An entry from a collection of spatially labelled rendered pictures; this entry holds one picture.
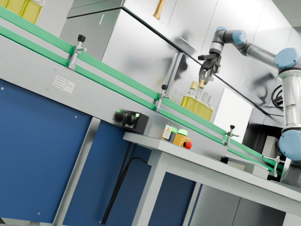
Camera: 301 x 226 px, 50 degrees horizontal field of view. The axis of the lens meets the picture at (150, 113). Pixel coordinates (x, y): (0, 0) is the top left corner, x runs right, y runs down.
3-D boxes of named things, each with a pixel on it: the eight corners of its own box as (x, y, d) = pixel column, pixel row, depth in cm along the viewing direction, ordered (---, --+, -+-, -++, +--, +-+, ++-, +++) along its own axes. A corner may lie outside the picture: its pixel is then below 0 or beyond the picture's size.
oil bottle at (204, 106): (191, 135, 190) (202, 101, 193) (198, 137, 186) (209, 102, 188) (185, 132, 186) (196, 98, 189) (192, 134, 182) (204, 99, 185)
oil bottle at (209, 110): (196, 138, 194) (208, 105, 196) (204, 140, 189) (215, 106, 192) (191, 135, 190) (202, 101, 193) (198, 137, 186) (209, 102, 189)
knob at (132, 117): (126, 124, 132) (120, 122, 130) (130, 114, 133) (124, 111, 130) (133, 126, 129) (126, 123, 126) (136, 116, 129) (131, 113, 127)
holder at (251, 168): (225, 171, 202) (228, 159, 203) (265, 184, 182) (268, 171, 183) (209, 165, 191) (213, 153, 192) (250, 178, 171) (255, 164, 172)
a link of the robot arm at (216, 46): (219, 42, 185) (208, 42, 191) (216, 49, 185) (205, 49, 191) (225, 48, 190) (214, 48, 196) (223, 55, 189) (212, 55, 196)
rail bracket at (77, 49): (72, 71, 117) (85, 38, 119) (82, 72, 112) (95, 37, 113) (62, 67, 114) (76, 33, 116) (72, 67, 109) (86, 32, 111)
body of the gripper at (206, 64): (218, 74, 189) (225, 55, 190) (210, 68, 183) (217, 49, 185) (208, 74, 194) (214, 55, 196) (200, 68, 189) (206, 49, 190)
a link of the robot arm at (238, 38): (251, 36, 186) (234, 37, 193) (242, 26, 178) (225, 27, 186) (247, 49, 185) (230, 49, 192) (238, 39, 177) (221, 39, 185)
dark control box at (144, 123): (135, 134, 138) (142, 116, 139) (148, 138, 132) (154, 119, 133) (122, 128, 133) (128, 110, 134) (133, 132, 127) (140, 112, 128)
